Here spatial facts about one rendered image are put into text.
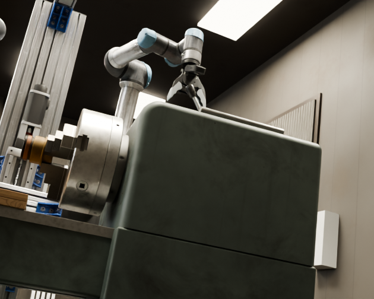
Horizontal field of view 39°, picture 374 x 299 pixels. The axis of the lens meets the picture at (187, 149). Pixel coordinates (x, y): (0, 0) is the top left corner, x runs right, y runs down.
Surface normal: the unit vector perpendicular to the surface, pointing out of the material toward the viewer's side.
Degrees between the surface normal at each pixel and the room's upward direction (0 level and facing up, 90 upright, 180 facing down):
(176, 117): 90
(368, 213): 90
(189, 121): 90
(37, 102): 90
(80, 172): 117
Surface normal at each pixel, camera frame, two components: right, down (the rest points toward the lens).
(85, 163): 0.25, 0.04
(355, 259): -0.90, -0.26
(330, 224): 0.41, -0.25
